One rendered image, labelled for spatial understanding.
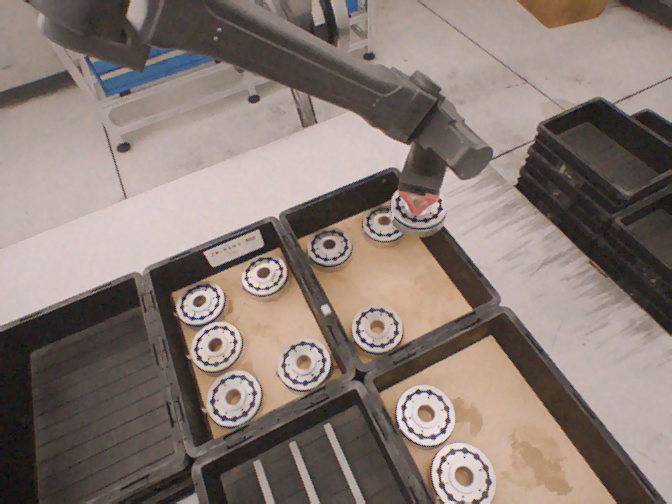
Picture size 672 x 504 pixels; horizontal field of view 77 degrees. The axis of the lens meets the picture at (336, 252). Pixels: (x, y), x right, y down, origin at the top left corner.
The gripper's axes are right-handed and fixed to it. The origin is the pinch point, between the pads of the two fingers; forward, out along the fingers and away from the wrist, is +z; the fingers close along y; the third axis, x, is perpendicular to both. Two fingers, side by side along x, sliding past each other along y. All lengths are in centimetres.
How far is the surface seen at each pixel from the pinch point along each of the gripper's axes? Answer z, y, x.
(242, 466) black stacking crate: 24, -48, 18
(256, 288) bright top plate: 20.2, -16.2, 29.0
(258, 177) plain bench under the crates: 36, 27, 52
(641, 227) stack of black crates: 64, 67, -73
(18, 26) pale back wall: 69, 126, 262
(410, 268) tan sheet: 22.0, -0.5, -1.0
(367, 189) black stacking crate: 14.9, 13.1, 13.0
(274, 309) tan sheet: 23.0, -18.5, 24.3
